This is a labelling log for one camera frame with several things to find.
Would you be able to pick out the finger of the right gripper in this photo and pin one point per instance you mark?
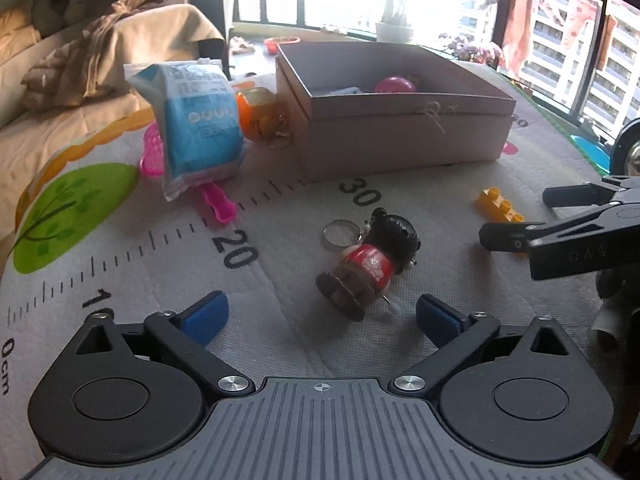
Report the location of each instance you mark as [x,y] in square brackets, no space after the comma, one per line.
[618,189]
[606,227]

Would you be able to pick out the brown blanket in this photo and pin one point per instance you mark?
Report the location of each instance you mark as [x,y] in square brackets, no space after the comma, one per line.
[69,75]

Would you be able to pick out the colourful printed play mat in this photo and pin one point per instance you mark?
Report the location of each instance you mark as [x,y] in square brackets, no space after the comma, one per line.
[151,255]

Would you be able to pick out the pink plastic basket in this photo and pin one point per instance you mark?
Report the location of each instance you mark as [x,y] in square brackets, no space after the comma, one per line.
[152,160]

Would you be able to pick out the beige sofa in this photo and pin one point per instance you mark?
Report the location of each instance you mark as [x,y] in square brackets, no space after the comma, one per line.
[171,32]

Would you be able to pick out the white plant pot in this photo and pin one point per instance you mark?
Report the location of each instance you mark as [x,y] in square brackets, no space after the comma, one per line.
[393,34]

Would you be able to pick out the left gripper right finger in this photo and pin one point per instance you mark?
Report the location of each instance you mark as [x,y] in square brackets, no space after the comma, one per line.
[460,340]

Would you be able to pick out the pink plastic scoop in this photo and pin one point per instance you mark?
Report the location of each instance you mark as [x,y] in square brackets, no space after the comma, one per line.
[224,210]

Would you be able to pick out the red bowl on sill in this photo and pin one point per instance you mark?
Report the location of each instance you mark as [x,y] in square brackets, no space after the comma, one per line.
[273,44]

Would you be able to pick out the blue white wipes packet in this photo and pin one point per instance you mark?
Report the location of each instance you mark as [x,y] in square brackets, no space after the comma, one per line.
[195,110]

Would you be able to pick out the red black doll keychain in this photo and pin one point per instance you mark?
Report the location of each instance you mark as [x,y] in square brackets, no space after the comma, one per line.
[366,269]

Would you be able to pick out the yellow building brick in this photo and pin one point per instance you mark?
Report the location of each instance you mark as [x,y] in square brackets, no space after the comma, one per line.
[496,207]

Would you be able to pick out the pink round toy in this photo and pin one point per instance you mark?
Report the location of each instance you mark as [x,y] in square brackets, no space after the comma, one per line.
[395,84]

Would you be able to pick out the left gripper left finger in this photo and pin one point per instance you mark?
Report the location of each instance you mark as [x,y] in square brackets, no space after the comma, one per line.
[180,340]

